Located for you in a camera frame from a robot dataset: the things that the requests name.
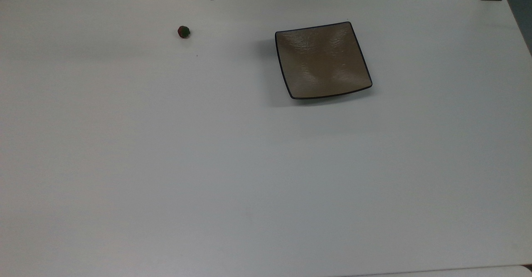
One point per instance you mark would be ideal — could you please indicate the red strawberry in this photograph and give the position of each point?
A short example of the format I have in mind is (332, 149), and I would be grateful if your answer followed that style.
(183, 32)

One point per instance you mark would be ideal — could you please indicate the square brown ceramic plate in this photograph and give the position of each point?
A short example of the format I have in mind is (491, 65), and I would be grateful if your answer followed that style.
(322, 61)

